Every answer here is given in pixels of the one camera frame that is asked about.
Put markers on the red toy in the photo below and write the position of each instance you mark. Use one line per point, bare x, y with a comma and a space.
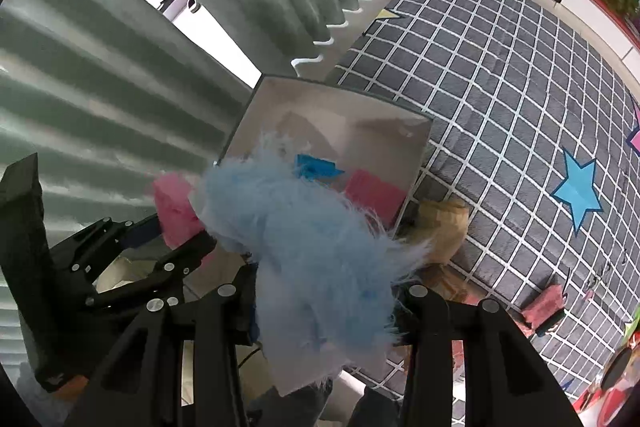
615, 382

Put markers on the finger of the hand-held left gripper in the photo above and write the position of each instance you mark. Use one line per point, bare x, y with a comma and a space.
140, 232
192, 254

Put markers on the pink sponge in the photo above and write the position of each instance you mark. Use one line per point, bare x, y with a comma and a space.
375, 197
175, 212

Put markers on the blue fluffy cloth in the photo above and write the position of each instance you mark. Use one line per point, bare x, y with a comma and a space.
310, 257

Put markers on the pale green curtain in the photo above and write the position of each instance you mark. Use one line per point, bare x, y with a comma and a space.
100, 107

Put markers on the pink sponge block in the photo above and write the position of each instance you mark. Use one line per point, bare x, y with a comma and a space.
545, 307

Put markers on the grey cardboard box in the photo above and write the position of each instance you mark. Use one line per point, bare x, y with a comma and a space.
340, 117

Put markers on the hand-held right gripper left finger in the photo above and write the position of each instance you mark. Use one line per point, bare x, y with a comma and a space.
215, 347

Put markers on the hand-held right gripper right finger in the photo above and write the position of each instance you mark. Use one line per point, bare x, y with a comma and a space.
430, 342

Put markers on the grey checked star mat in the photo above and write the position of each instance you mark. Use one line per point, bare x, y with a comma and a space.
500, 107

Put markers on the blue block in box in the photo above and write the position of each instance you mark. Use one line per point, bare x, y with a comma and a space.
315, 167

